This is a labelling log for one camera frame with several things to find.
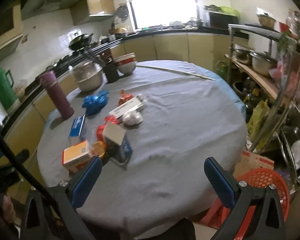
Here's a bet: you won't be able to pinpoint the orange white carton box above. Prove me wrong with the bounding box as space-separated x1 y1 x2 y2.
62 140 92 168

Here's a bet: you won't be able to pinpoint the orange peel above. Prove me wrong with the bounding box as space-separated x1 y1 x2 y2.
91 141 106 159

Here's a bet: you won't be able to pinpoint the blue carton box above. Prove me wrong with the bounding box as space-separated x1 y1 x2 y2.
68 115 85 146

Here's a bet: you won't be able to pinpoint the blue plastic bag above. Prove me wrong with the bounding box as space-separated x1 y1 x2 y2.
82 89 109 116

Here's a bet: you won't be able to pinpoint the white tissue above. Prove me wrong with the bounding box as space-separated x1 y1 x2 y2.
122 111 143 126

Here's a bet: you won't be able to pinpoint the orange snack wrapper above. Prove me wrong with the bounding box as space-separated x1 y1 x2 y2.
118 90 134 106

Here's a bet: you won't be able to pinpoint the white medicine box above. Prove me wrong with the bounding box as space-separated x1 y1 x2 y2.
109 94 147 119

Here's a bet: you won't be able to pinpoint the red plastic bag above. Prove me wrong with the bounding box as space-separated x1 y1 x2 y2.
96 115 118 142

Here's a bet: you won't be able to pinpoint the metal kitchen rack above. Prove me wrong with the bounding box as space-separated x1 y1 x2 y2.
228 16 300 192

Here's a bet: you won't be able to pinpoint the red plastic basket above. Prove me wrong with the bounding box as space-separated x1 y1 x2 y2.
214 167 290 240

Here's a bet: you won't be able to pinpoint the cardboard box on floor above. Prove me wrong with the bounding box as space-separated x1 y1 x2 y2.
233 151 275 179

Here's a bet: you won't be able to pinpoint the white plastic bag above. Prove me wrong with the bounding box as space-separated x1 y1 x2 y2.
291 140 300 170

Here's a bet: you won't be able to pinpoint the grey tablecloth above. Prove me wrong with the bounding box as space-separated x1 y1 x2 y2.
37 60 248 239

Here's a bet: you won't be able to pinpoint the purple thermos bottle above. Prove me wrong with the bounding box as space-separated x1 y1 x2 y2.
39 71 75 120

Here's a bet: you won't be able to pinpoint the black chopstick holder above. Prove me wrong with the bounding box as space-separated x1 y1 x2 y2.
103 62 120 83

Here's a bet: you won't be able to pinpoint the stacked red white bowls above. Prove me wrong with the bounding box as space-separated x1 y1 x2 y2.
114 53 136 75

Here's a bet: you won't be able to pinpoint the green thermos jug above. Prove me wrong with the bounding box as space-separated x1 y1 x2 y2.
0 68 19 113

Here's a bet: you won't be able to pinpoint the steel pot on shelf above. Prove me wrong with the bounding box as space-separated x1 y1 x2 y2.
249 51 277 77

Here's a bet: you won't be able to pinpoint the long white stick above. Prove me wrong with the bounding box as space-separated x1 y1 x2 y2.
136 64 215 81

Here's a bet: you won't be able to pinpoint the black wok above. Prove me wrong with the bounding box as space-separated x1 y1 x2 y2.
68 33 94 51

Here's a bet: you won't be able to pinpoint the microwave oven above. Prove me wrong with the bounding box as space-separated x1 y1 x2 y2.
206 11 239 29

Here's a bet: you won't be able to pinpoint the green basin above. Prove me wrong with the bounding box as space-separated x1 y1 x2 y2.
219 6 240 18

